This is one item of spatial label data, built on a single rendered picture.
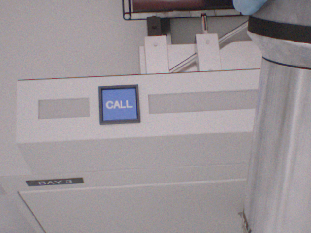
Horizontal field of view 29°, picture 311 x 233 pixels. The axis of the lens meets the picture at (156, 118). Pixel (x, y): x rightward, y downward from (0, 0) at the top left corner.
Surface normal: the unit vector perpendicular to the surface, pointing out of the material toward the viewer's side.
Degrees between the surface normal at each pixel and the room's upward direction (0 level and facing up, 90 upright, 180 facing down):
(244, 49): 0
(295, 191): 39
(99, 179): 90
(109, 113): 0
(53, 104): 0
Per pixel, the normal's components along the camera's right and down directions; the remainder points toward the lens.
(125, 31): 0.03, -0.38
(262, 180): -0.81, 0.10
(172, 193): 0.07, 0.92
